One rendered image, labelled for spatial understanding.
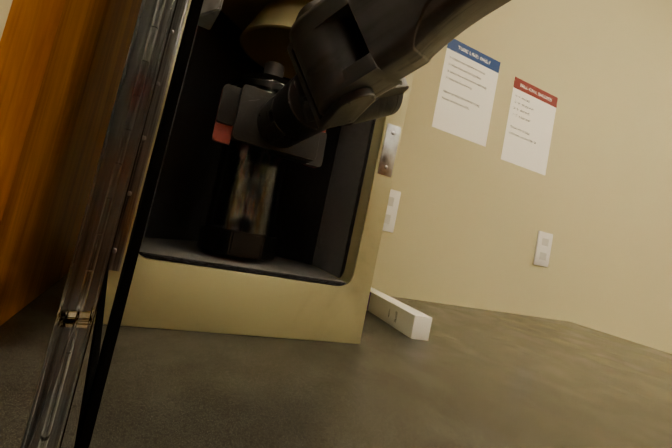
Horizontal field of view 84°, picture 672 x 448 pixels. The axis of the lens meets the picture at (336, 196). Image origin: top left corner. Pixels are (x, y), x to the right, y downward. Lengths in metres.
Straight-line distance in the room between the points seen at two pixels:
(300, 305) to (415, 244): 0.65
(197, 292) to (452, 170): 0.87
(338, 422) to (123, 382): 0.16
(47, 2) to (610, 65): 1.71
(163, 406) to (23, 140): 0.22
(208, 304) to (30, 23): 0.30
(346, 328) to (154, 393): 0.26
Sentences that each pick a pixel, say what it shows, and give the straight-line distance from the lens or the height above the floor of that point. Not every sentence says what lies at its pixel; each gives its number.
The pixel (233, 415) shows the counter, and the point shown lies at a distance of 0.31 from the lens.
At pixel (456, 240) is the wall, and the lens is 1.17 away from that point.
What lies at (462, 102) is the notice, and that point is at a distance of 1.21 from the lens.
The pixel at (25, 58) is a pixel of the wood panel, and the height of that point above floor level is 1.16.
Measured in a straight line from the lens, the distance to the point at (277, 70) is 0.55.
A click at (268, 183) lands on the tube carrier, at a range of 0.48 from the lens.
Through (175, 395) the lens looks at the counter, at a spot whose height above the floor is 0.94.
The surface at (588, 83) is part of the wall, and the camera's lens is 1.68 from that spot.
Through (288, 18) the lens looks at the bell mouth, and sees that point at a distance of 0.53.
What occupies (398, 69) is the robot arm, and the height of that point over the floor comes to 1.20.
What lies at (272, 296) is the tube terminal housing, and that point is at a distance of 0.46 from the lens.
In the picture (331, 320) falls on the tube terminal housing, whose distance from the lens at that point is 0.50.
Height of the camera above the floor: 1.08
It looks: 5 degrees up
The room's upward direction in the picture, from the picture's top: 12 degrees clockwise
